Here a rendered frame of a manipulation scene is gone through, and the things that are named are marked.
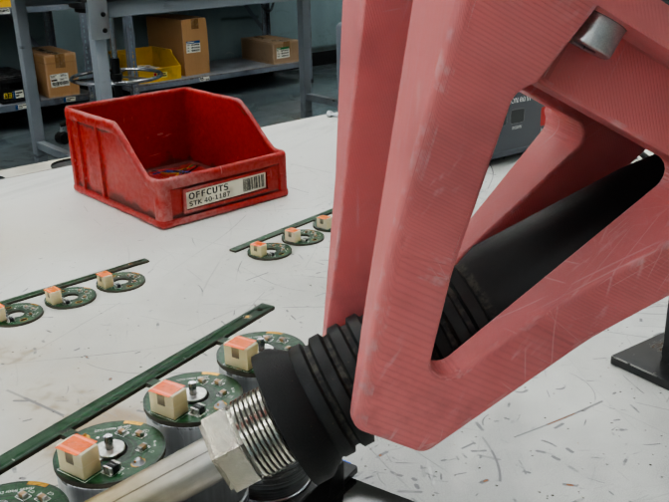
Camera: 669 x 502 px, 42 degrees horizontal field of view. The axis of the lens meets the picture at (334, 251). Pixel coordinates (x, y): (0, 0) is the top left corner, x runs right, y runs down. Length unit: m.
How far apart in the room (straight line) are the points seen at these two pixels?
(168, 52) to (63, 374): 4.56
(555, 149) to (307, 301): 0.27
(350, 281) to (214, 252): 0.34
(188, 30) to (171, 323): 4.49
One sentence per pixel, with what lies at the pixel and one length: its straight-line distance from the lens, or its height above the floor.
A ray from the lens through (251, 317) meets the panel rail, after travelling 0.26.
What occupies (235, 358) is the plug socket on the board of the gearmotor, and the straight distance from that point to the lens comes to 0.23.
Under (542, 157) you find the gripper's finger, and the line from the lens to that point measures 0.17.
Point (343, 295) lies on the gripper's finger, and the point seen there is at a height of 0.86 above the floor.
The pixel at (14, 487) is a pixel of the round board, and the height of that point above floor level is 0.81.
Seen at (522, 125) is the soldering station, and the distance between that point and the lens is 0.66.
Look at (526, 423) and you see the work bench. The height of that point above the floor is 0.75.
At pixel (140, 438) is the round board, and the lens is 0.21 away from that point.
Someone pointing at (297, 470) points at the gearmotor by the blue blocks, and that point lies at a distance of 0.25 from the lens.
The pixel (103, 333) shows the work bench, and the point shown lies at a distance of 0.41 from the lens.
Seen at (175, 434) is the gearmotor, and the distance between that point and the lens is 0.22.
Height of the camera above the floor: 0.92
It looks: 21 degrees down
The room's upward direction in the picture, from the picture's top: 1 degrees counter-clockwise
